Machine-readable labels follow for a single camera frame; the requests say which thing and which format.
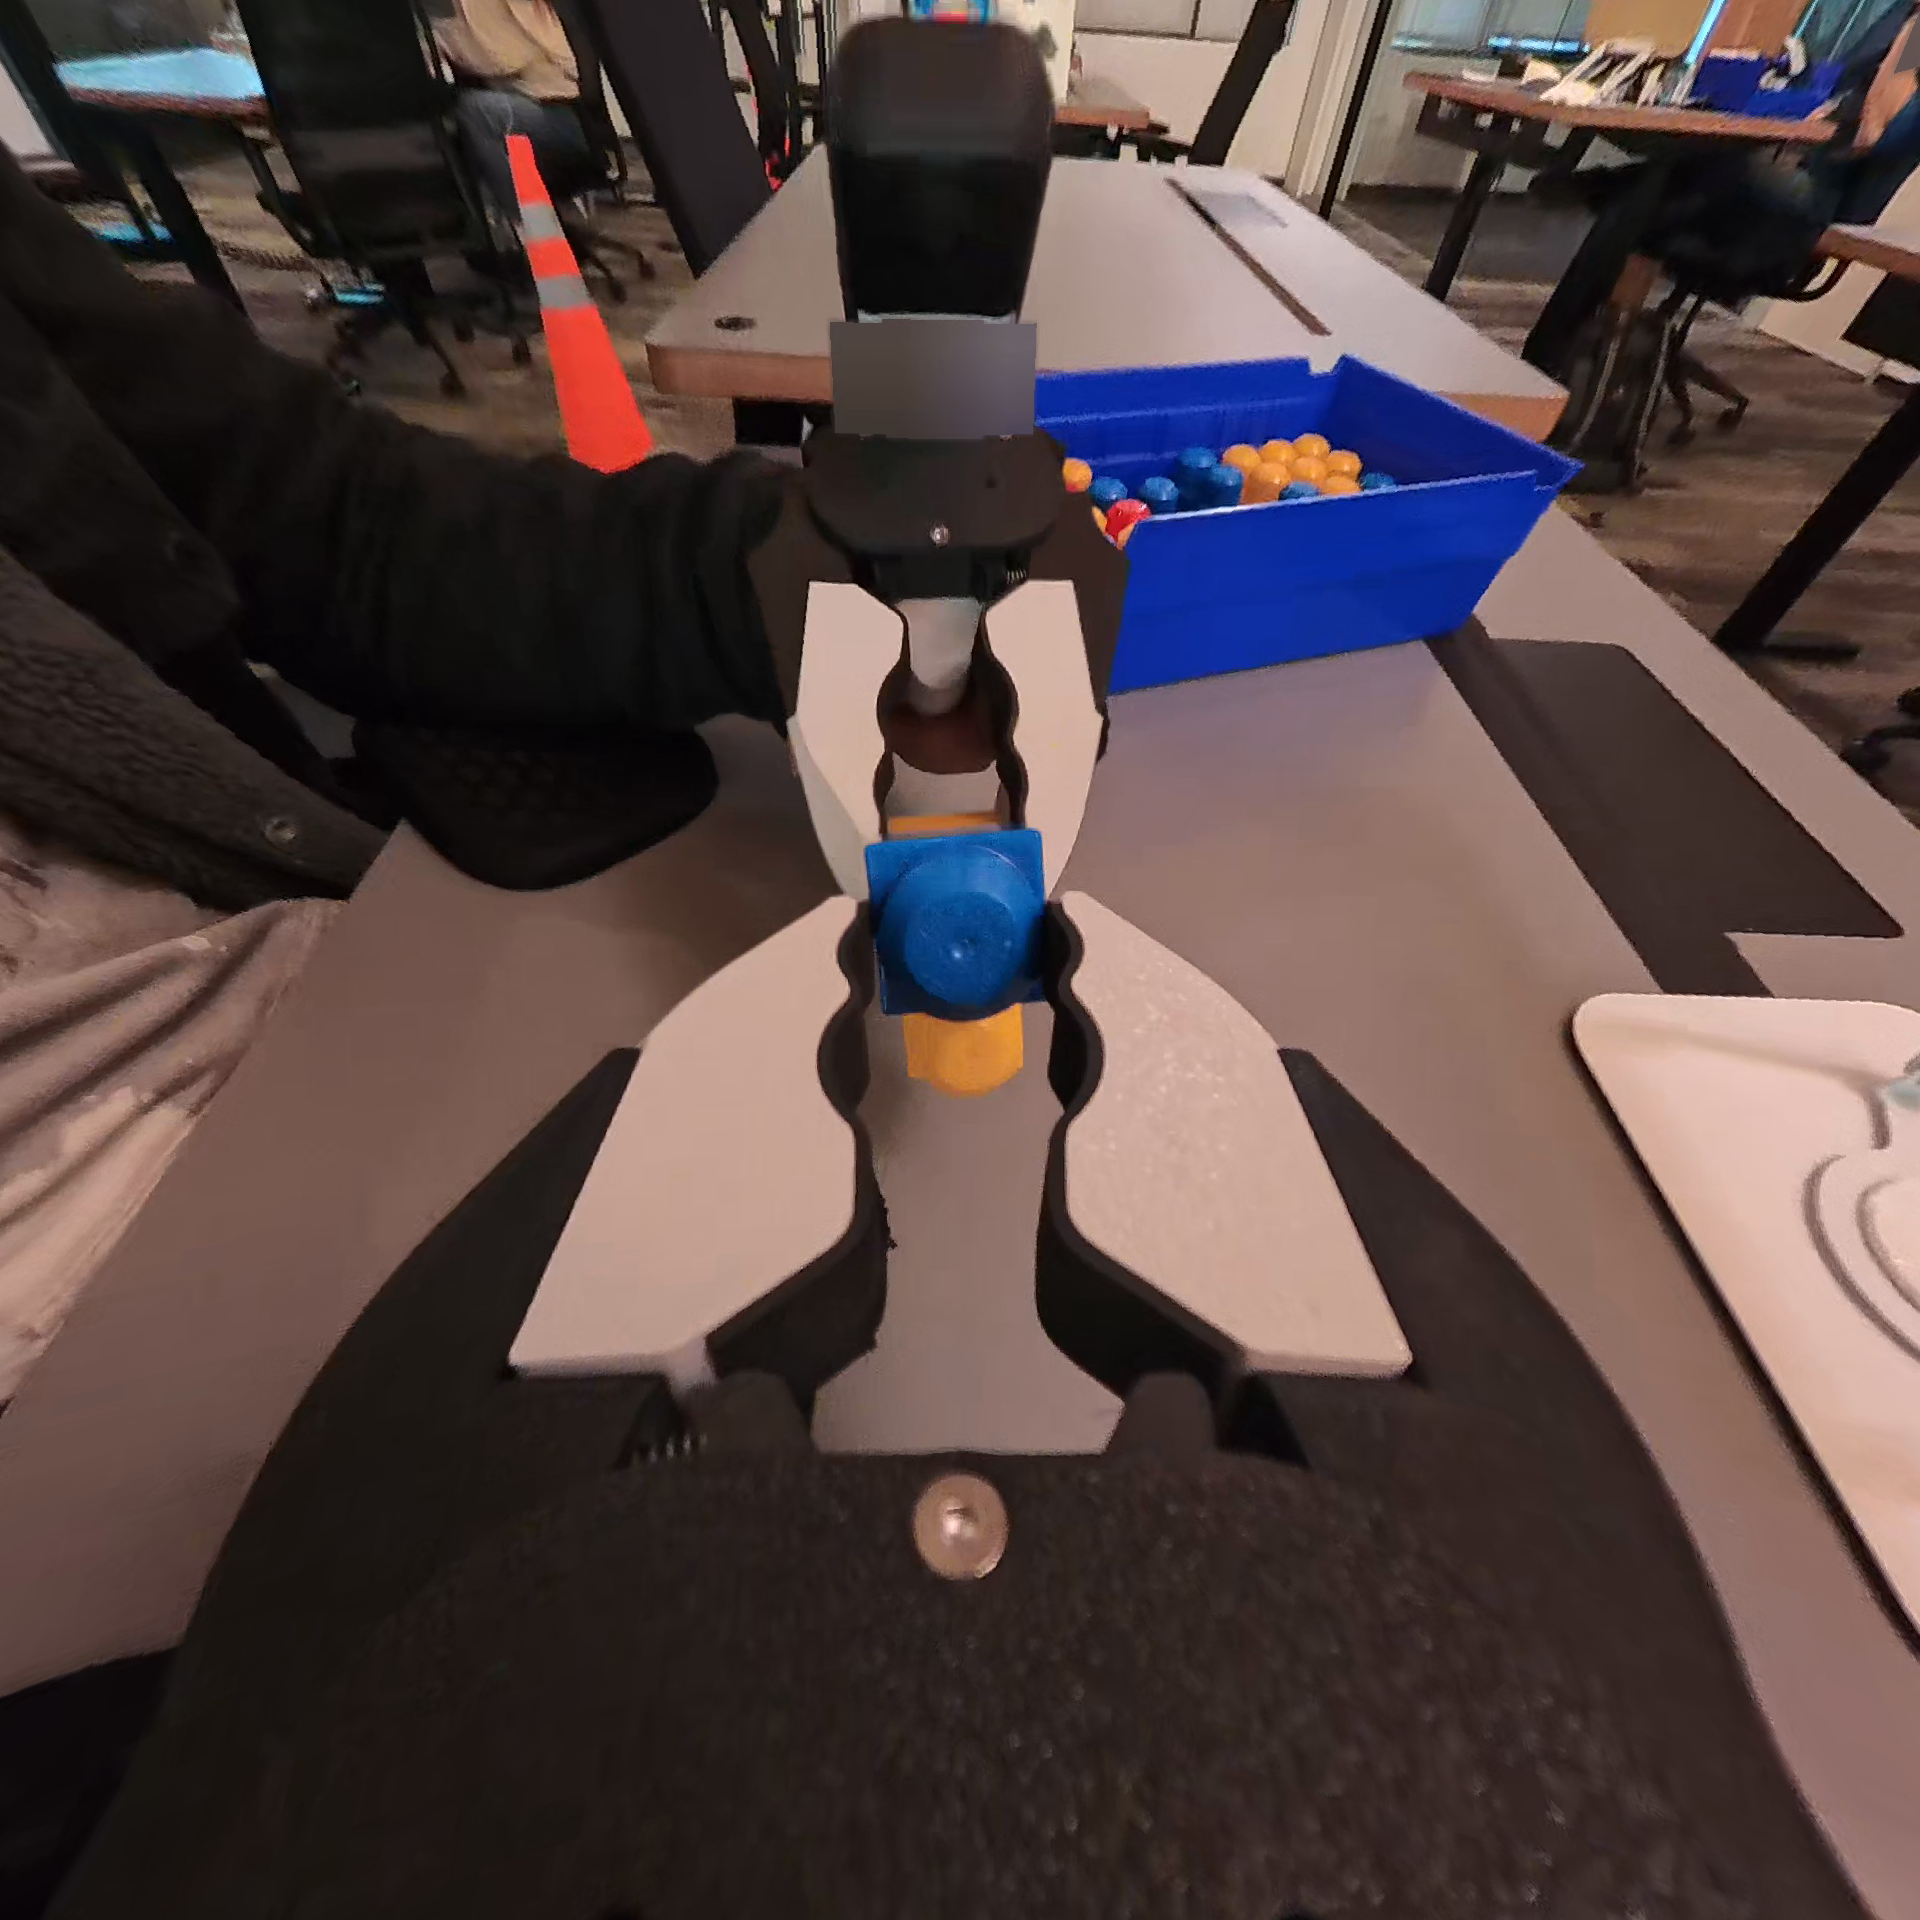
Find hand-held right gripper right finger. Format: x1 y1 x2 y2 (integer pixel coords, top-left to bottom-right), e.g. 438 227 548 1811
1036 892 1418 1427

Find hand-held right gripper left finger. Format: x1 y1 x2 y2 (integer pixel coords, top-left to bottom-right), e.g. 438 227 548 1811
507 894 889 1431

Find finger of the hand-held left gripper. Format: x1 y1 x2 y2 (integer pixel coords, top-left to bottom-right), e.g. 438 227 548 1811
789 583 914 905
971 579 1113 889

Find blue single-stud block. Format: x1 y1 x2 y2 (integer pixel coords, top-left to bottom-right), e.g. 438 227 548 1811
865 827 1049 1022

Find blue plastic bin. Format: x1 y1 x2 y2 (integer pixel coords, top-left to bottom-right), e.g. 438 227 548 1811
1031 355 1587 696

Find yellow two-stud block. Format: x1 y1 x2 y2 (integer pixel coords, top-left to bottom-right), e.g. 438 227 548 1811
885 809 1031 1100

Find pile of colourful blocks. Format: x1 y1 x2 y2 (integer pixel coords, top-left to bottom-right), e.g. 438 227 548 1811
1063 432 1403 548

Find black mesh chair armrest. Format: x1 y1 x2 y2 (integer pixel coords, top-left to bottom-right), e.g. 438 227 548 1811
353 718 723 894

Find grey wood-edged table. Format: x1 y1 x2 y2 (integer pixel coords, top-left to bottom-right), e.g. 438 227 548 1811
645 145 1573 447

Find orange traffic cone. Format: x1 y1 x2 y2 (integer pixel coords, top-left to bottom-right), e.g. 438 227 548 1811
502 132 659 475

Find white document stand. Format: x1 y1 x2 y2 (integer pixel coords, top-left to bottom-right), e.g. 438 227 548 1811
1571 990 1920 1641

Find black office chair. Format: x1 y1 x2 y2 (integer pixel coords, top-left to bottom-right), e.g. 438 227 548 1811
1183 0 1298 166
1569 247 1823 452
241 0 518 395

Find pale grey garment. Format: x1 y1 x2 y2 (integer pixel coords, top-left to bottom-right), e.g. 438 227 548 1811
0 822 349 1404

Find dark fleece jacket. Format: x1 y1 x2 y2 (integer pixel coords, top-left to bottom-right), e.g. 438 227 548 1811
0 545 396 917

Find wood-edged office table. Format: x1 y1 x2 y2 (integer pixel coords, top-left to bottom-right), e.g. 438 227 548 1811
1401 65 1850 301
53 46 275 309
1714 223 1920 663

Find small blue bin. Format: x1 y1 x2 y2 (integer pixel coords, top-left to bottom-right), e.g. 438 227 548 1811
1692 48 1844 118

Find grey table cable lid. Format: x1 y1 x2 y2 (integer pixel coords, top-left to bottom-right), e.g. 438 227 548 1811
1169 172 1338 339

